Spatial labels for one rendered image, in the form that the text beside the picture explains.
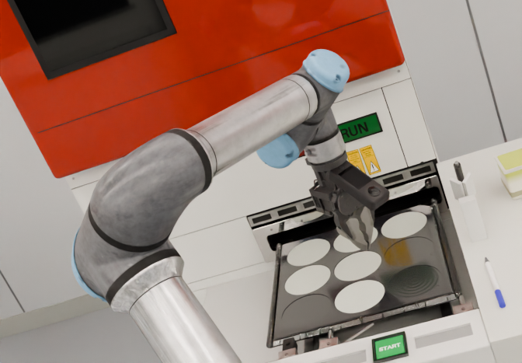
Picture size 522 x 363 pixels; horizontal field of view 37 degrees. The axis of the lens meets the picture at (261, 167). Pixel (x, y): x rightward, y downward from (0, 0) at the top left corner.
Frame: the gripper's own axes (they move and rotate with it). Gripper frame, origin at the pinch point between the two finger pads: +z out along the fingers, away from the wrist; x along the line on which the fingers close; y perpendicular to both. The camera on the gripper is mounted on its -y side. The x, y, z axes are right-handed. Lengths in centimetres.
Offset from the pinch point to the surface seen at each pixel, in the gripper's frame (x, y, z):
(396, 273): -1.2, -4.2, 6.5
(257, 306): 14.3, 28.6, 14.5
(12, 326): 37, 264, 92
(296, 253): 2.4, 23.9, 6.6
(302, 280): 9.0, 13.8, 6.5
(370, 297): 6.5, -4.6, 6.5
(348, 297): 8.5, -0.2, 6.5
